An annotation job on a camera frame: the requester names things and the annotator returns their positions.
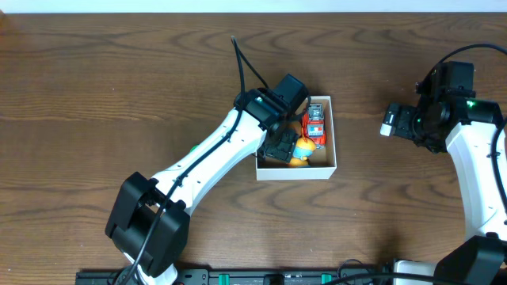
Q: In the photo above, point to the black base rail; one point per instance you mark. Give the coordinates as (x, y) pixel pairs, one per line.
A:
(202, 276)

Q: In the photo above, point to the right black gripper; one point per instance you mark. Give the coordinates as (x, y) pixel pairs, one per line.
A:
(402, 128)

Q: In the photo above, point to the white cardboard box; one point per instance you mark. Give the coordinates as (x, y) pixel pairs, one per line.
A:
(322, 163)

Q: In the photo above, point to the brown plush toy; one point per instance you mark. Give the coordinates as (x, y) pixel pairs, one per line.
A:
(296, 126)

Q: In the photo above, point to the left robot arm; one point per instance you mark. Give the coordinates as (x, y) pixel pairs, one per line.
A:
(149, 221)

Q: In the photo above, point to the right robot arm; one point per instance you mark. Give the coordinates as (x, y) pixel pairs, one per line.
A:
(478, 154)

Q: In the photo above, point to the blue and orange duck toy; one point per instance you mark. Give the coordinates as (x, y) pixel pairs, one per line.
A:
(304, 148)

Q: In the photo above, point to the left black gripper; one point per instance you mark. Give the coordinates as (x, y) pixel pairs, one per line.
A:
(280, 146)

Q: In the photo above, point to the red toy fire truck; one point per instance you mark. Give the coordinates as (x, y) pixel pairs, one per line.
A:
(313, 124)

